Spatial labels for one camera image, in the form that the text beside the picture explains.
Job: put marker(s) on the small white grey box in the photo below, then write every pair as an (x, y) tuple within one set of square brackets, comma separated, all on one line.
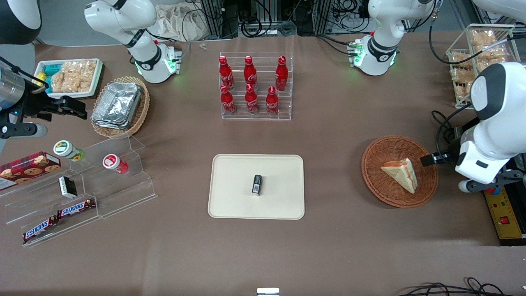
[(268, 292)]

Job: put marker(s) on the small black packet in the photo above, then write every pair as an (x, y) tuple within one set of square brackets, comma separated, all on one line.
[(257, 185)]

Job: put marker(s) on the teal snack packet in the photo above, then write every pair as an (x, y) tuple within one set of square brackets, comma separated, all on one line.
[(51, 70)]

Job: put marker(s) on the aluminium frame post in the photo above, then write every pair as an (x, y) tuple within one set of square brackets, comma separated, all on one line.
[(322, 16), (211, 18)]

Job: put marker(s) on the Snickers chocolate bar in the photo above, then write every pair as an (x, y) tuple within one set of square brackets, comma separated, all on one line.
[(76, 208), (40, 229)]

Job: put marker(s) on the stack of foil trays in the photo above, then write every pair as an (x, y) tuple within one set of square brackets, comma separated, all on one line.
[(117, 105)]

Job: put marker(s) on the clear acrylic stepped shelf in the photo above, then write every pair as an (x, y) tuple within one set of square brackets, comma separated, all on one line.
[(123, 189)]

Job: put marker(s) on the oval light wicker basket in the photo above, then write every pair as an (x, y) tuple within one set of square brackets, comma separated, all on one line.
[(141, 111)]

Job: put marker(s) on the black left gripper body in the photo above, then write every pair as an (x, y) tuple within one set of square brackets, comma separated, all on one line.
[(452, 149)]

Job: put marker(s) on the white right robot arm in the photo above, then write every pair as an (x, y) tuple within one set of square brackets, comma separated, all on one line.
[(141, 45)]

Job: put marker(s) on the bagged crackers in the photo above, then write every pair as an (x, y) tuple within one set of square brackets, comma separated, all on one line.
[(460, 59), (493, 53), (462, 92), (483, 39), (463, 76)]

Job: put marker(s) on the green yellow lidded cup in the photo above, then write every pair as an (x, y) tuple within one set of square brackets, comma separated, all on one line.
[(68, 149)]

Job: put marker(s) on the black rail device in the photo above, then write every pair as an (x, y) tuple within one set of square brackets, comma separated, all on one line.
[(518, 193)]

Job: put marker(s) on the small black white box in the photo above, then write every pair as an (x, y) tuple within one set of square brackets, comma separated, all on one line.
[(68, 187)]

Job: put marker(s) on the red cola bottle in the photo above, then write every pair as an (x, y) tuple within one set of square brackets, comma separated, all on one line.
[(250, 73), (272, 102), (226, 74), (251, 100), (227, 102), (281, 74)]

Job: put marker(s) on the beige rectangular tray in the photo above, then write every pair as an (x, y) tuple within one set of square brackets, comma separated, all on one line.
[(234, 189)]

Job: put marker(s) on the triangular sandwich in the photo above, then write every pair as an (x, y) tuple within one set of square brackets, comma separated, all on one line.
[(402, 174)]

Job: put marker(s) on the yellow snack packet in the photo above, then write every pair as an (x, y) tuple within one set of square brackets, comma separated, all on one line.
[(40, 77)]

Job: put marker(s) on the white rectangular plastic tray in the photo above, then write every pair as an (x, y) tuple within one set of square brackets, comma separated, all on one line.
[(93, 80)]

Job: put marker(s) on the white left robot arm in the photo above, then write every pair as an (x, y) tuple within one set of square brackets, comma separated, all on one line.
[(497, 107)]

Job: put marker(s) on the red lidded cup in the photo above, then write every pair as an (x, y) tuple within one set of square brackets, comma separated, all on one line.
[(114, 163)]

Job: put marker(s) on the bag of rice crackers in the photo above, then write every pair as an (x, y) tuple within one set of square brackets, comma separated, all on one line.
[(74, 76)]

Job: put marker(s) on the black power strip with plugs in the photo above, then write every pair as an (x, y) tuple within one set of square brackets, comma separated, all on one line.
[(468, 131)]

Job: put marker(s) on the red cookie box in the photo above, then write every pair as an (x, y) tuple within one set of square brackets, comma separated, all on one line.
[(28, 169)]

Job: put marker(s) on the yellow button control box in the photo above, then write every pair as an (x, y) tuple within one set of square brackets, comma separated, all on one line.
[(503, 220)]

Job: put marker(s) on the beige cloth bag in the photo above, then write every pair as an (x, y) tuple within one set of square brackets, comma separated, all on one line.
[(181, 22)]

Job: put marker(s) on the round brown wicker basket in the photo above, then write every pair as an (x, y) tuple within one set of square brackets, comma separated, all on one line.
[(382, 189)]

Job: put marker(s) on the clear acrylic bottle rack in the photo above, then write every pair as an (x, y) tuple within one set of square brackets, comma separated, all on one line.
[(283, 105)]

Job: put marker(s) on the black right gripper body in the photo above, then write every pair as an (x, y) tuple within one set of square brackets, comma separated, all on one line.
[(32, 105)]

